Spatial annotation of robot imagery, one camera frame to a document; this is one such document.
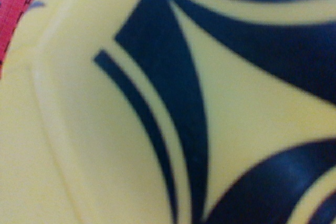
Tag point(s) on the yellow black soccer ball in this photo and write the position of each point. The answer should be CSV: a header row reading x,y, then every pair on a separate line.
x,y
170,111

